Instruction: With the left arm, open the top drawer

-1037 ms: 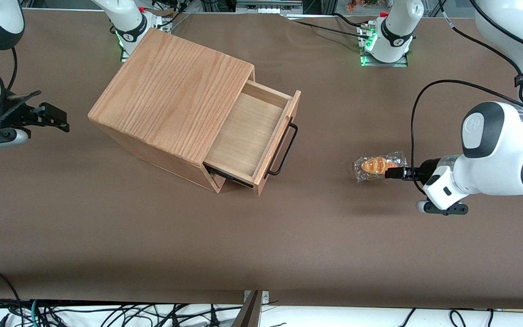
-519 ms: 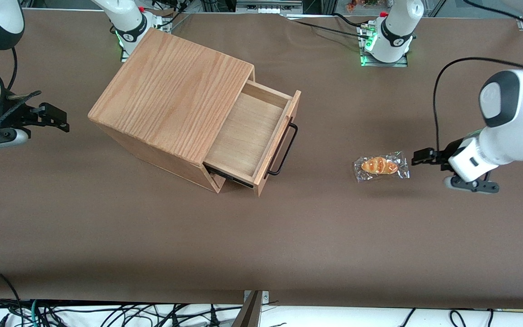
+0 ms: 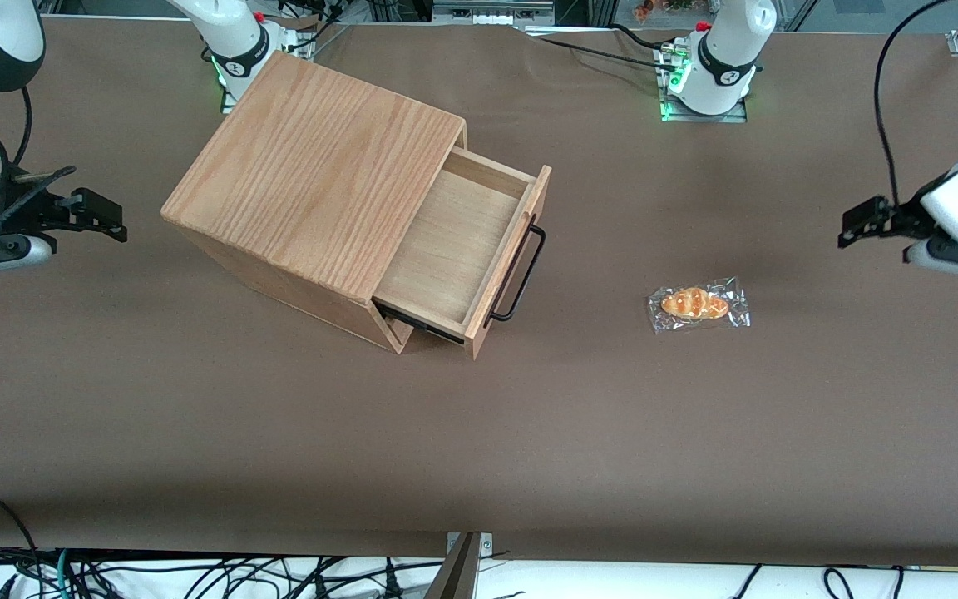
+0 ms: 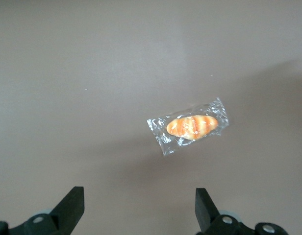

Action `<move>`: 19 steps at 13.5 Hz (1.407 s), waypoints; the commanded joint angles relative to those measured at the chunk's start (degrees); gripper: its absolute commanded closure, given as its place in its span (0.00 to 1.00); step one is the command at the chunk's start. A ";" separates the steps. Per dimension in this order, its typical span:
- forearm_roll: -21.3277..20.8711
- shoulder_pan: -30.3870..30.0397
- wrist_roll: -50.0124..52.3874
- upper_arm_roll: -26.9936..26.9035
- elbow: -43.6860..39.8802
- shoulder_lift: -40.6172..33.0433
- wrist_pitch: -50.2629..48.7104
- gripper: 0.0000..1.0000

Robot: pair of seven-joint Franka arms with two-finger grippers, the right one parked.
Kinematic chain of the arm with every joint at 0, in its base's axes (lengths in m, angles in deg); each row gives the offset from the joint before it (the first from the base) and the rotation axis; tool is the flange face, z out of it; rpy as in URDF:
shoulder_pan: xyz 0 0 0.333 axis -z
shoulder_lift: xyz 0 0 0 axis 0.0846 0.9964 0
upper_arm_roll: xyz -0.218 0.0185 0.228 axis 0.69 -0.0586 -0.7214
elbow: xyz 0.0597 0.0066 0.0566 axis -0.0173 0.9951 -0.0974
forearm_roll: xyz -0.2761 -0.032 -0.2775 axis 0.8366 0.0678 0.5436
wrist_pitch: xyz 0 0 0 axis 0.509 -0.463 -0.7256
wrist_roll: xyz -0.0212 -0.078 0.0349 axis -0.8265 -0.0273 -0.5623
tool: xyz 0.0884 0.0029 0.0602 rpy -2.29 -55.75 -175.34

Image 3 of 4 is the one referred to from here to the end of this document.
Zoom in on grey background device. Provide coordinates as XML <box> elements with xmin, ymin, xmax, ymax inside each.
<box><xmin>432</xmin><ymin>0</ymin><xmax>556</xmax><ymax>27</ymax></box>

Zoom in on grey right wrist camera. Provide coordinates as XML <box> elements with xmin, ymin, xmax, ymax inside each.
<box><xmin>0</xmin><ymin>235</ymin><xmax>55</xmax><ymax>278</ymax></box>

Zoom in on black metal drawer handle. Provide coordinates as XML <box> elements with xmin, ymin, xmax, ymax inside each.
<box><xmin>482</xmin><ymin>217</ymin><xmax>547</xmax><ymax>324</ymax></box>

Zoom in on brown table cover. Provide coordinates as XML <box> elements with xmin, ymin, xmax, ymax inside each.
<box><xmin>0</xmin><ymin>15</ymin><xmax>958</xmax><ymax>568</ymax></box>

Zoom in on short black cable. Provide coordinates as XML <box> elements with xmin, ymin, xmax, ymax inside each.
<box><xmin>606</xmin><ymin>22</ymin><xmax>668</xmax><ymax>51</ymax></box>

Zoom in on plastic-wrapped orange bread roll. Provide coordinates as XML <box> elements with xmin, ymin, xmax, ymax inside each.
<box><xmin>646</xmin><ymin>277</ymin><xmax>752</xmax><ymax>336</ymax></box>

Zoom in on long black cable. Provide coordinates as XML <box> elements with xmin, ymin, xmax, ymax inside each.
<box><xmin>521</xmin><ymin>28</ymin><xmax>684</xmax><ymax>74</ymax></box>

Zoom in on wooden drawer cabinet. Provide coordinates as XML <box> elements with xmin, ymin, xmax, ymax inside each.
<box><xmin>160</xmin><ymin>51</ymin><xmax>470</xmax><ymax>355</ymax></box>

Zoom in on grey metal bracket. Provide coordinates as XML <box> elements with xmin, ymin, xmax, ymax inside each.
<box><xmin>424</xmin><ymin>531</ymin><xmax>495</xmax><ymax>599</ymax></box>

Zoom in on wooden drawer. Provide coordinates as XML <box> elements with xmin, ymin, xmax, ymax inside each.
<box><xmin>373</xmin><ymin>147</ymin><xmax>553</xmax><ymax>361</ymax></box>

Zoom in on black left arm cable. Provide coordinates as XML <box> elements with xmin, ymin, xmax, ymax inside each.
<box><xmin>873</xmin><ymin>0</ymin><xmax>958</xmax><ymax>210</ymax></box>

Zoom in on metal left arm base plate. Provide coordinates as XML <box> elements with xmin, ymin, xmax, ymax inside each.
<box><xmin>655</xmin><ymin>40</ymin><xmax>749</xmax><ymax>125</ymax></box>

